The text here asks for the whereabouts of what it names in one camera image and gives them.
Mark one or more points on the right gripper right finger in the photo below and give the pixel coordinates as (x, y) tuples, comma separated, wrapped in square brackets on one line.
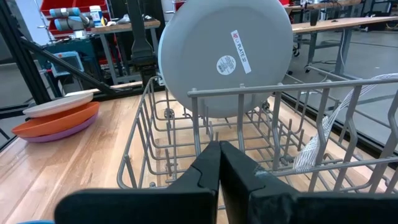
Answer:
[(295, 208)]

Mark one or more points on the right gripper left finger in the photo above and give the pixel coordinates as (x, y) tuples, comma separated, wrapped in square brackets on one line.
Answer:
[(140, 208)]

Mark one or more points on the purple plate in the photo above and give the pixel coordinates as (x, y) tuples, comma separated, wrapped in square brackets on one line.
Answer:
[(62, 134)]

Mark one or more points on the orange plate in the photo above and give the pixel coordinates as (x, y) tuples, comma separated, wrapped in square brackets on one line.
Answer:
[(59, 123)]

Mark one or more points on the cream plate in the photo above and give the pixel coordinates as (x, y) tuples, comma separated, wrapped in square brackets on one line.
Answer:
[(56, 105)]

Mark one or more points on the light blue plate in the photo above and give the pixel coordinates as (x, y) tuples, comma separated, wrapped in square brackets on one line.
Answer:
[(202, 46)]

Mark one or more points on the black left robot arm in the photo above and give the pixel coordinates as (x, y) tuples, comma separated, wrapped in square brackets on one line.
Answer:
[(141, 46)]

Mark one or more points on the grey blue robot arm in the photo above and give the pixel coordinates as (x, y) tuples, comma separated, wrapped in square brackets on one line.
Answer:
[(66, 23)]

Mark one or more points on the blue box device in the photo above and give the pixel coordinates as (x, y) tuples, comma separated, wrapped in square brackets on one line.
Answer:
[(66, 62)]

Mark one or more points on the wooden table grey legs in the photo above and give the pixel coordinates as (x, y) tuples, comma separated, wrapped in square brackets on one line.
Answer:
[(124, 27)]

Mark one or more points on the long wooden table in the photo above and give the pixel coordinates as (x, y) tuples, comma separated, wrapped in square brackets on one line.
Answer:
[(342, 23)]

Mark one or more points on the black cup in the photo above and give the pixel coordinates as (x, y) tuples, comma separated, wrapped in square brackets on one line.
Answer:
[(314, 18)]

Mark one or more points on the white bottle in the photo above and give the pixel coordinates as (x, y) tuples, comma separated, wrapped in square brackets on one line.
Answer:
[(95, 15)]

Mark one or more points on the red shelf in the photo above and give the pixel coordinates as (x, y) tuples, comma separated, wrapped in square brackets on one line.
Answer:
[(62, 3)]

